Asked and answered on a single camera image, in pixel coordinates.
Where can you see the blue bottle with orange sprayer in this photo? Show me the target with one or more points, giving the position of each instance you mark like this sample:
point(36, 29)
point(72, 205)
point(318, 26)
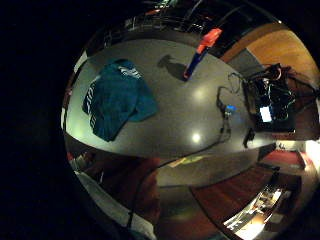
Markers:
point(201, 53)

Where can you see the small black clamp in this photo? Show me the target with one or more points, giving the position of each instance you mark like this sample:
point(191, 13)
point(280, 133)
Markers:
point(248, 136)

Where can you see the teal folded towel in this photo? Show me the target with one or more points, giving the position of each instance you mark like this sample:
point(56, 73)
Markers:
point(116, 96)

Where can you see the black equipment cart with laptop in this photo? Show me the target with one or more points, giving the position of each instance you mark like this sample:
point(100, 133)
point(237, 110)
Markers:
point(270, 100)

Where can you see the small blue-lit adapter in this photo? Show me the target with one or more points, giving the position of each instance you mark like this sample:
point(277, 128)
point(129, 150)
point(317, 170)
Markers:
point(229, 108)

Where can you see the cluttered desk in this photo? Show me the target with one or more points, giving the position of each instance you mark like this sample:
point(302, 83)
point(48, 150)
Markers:
point(258, 213)

